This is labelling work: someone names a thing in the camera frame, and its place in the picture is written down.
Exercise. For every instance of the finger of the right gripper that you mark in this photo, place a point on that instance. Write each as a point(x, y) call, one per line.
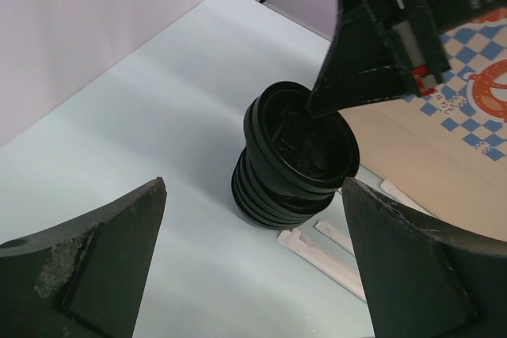
point(366, 62)

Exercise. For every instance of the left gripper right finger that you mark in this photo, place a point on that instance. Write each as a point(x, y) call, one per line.
point(423, 277)

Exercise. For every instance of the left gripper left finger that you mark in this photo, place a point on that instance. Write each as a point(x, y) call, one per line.
point(84, 277)

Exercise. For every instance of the black cup lid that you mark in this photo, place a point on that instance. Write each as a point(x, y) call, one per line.
point(292, 153)

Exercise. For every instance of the white wrapped straw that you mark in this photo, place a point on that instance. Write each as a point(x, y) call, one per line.
point(346, 276)
point(395, 193)
point(335, 235)

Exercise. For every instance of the blue checkered paper bag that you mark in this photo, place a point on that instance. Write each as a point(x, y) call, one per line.
point(447, 151)

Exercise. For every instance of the stack of black lids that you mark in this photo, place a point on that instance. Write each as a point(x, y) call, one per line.
point(267, 208)

